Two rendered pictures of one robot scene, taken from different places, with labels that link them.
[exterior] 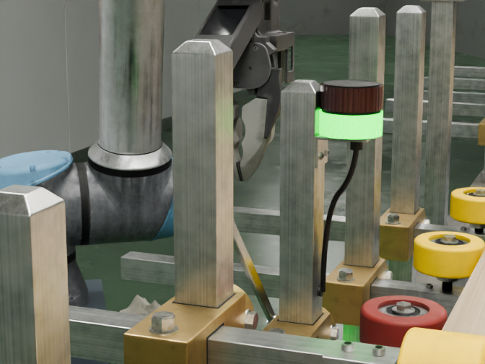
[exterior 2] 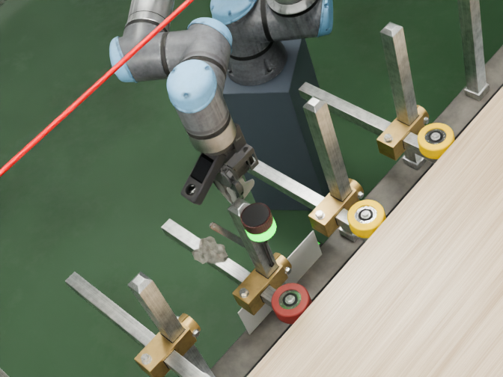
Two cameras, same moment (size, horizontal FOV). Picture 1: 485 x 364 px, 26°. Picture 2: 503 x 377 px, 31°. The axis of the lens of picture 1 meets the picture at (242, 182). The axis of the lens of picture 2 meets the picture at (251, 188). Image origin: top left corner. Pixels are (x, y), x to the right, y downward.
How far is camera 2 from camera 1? 1.50 m
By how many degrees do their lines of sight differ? 50
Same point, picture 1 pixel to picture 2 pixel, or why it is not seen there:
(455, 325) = (305, 316)
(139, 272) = not seen: hidden behind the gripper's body
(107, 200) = (278, 25)
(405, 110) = (394, 78)
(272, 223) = (335, 110)
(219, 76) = (144, 295)
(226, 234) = (171, 322)
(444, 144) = (471, 36)
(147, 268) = not seen: hidden behind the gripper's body
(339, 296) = (316, 224)
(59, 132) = not seen: outside the picture
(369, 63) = (316, 129)
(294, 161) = (241, 231)
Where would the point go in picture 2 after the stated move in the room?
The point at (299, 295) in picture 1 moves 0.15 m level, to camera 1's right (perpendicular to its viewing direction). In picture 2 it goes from (260, 268) to (325, 282)
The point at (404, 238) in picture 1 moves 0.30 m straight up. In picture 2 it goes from (391, 151) to (372, 60)
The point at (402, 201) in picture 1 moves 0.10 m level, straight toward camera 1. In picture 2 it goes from (402, 117) to (383, 149)
